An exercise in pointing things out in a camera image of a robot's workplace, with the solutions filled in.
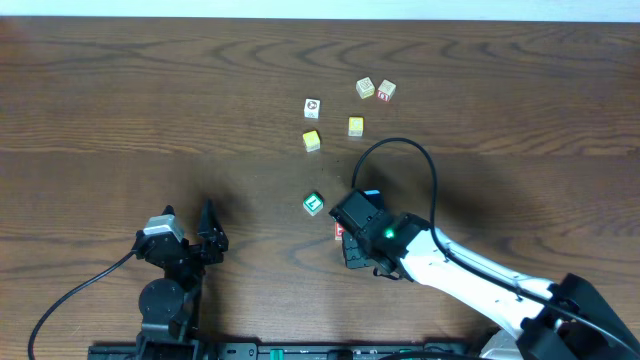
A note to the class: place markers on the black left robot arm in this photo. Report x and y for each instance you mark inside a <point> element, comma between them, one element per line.
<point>170,305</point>

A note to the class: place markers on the yellow letter G block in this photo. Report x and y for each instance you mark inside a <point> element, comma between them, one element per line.
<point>355,126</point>

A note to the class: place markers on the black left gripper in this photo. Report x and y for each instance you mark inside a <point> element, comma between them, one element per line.
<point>189,249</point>

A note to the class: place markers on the yellow letter W block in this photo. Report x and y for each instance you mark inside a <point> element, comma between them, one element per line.
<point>312,141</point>

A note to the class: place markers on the green letter L block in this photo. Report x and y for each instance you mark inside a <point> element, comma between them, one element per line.
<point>313,203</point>

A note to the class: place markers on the white block soccer ball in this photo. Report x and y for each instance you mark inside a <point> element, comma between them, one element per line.
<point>312,108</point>

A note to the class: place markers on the red letter M block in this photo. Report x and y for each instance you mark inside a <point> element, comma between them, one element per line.
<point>338,231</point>

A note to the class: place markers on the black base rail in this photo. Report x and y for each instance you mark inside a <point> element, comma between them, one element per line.
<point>252,351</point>

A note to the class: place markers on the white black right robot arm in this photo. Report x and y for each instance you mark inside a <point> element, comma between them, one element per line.
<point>545,320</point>

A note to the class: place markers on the wooden block yellow trim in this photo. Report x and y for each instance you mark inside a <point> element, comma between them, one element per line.
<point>365,87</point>

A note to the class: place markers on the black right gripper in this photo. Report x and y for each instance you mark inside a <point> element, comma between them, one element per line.
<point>352,257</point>

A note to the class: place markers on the wooden block red letter side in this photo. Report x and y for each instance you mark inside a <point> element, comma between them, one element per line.
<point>386,90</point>

